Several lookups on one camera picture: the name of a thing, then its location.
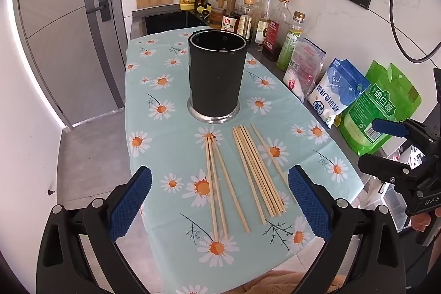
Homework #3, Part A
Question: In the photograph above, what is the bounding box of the clear plastic storage box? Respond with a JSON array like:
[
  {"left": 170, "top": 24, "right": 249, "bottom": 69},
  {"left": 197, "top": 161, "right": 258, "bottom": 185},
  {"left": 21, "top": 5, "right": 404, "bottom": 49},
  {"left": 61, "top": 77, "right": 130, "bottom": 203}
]
[{"left": 356, "top": 142, "right": 419, "bottom": 233}]

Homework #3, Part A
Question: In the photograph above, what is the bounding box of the daisy print tablecloth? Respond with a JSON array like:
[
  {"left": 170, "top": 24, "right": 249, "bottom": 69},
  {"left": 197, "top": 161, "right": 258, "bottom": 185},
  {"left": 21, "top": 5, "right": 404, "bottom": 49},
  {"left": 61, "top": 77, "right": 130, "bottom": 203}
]
[{"left": 124, "top": 28, "right": 366, "bottom": 294}]

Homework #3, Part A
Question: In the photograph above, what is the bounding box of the white blue salt bag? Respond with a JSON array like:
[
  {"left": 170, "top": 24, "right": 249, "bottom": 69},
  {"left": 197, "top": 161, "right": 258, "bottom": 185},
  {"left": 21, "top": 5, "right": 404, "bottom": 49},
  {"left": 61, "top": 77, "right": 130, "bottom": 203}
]
[{"left": 306, "top": 58, "right": 371, "bottom": 129}]

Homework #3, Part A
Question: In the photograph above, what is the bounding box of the soy sauce bottle red label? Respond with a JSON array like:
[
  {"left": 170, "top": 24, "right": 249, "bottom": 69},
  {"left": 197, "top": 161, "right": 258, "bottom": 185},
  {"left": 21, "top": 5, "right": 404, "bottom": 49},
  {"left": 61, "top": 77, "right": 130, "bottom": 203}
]
[{"left": 222, "top": 0, "right": 242, "bottom": 32}]

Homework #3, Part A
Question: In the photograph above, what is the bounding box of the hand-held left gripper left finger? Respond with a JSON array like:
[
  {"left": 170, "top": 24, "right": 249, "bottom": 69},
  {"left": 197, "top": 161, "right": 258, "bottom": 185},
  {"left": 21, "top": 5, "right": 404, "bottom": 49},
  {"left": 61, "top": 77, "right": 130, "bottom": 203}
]
[{"left": 36, "top": 165, "right": 153, "bottom": 294}]

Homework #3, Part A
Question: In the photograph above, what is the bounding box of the amber glass jar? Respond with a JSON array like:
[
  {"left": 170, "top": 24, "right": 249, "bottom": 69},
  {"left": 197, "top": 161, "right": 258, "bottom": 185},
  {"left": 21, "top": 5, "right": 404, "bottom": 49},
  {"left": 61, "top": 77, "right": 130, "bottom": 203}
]
[{"left": 209, "top": 6, "right": 224, "bottom": 30}]

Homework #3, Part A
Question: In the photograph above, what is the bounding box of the grey door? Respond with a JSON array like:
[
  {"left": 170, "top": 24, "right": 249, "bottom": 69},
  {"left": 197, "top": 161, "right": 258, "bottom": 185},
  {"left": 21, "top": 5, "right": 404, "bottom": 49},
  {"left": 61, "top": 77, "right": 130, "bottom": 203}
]
[{"left": 14, "top": 0, "right": 126, "bottom": 129}]

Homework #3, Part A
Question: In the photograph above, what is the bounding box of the dark vinegar bottle red label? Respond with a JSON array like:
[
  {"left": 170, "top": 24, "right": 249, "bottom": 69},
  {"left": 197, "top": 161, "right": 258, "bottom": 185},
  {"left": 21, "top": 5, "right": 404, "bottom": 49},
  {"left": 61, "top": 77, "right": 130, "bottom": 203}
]
[{"left": 262, "top": 0, "right": 293, "bottom": 62}]

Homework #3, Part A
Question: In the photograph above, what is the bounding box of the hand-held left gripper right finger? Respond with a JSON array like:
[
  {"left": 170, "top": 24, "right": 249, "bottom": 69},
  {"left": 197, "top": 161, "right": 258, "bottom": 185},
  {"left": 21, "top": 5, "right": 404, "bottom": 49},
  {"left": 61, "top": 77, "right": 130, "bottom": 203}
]
[{"left": 287, "top": 164, "right": 408, "bottom": 294}]

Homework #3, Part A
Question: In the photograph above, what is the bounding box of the bundle of chopsticks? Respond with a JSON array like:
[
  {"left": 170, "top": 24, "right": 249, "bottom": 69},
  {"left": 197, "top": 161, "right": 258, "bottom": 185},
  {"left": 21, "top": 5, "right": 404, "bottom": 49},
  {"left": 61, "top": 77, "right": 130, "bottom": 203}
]
[{"left": 232, "top": 125, "right": 286, "bottom": 226}]

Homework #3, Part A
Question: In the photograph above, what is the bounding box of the green sugar bag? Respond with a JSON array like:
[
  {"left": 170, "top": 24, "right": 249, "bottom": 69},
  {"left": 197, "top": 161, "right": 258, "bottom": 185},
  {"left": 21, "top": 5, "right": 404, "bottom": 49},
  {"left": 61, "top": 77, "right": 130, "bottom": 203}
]
[{"left": 339, "top": 60, "right": 421, "bottom": 157}]

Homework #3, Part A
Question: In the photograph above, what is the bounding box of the clear bag red label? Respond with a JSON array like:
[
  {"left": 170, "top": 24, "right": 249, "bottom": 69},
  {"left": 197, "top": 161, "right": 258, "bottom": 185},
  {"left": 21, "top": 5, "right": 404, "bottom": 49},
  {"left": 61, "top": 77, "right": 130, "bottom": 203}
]
[{"left": 283, "top": 37, "right": 327, "bottom": 103}]

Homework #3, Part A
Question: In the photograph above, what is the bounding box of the bottle with black cap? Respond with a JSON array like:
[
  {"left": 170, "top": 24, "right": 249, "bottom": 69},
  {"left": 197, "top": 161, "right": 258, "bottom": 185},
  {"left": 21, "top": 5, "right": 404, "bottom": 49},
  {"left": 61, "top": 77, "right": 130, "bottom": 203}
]
[{"left": 253, "top": 0, "right": 265, "bottom": 26}]

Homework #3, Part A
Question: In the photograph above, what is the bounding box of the oil bottle green label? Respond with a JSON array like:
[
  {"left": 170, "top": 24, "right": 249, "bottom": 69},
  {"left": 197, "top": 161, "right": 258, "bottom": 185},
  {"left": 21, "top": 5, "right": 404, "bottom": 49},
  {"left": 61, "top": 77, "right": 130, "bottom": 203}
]
[{"left": 276, "top": 12, "right": 306, "bottom": 71}]

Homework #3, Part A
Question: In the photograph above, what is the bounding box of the black utensil holder steel base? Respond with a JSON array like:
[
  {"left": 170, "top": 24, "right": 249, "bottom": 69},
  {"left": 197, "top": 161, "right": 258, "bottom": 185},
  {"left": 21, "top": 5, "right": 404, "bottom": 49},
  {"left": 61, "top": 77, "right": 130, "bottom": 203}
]
[{"left": 187, "top": 29, "right": 248, "bottom": 124}]

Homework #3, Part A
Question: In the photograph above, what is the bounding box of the small bottle gold cap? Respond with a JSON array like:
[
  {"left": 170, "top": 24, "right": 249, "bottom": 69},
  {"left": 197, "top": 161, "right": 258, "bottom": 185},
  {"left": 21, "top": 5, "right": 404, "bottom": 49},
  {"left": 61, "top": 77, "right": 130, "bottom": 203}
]
[{"left": 240, "top": 0, "right": 256, "bottom": 40}]

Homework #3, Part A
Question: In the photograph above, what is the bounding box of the person's right hand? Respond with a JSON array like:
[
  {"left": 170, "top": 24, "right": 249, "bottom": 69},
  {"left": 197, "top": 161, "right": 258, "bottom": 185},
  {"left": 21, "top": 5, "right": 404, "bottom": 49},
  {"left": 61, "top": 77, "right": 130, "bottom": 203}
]
[{"left": 413, "top": 206, "right": 441, "bottom": 233}]

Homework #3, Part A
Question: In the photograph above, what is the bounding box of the tan towel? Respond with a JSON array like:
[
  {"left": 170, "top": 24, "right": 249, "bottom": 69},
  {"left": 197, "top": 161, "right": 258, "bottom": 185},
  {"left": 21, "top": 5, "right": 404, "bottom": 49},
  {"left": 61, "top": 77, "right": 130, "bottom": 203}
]
[{"left": 238, "top": 269, "right": 345, "bottom": 294}]

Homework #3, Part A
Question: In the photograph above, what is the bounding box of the black door handle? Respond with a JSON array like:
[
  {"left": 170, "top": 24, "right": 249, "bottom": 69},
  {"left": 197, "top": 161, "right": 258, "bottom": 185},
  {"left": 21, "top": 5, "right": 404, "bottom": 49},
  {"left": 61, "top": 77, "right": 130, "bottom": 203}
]
[{"left": 85, "top": 0, "right": 111, "bottom": 23}]

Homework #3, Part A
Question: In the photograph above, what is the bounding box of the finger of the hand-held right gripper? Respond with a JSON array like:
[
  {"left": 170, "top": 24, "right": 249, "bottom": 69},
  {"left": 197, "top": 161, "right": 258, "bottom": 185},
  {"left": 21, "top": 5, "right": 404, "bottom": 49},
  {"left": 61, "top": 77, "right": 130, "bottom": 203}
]
[
  {"left": 371, "top": 118, "right": 435, "bottom": 150},
  {"left": 357, "top": 153, "right": 432, "bottom": 183}
]

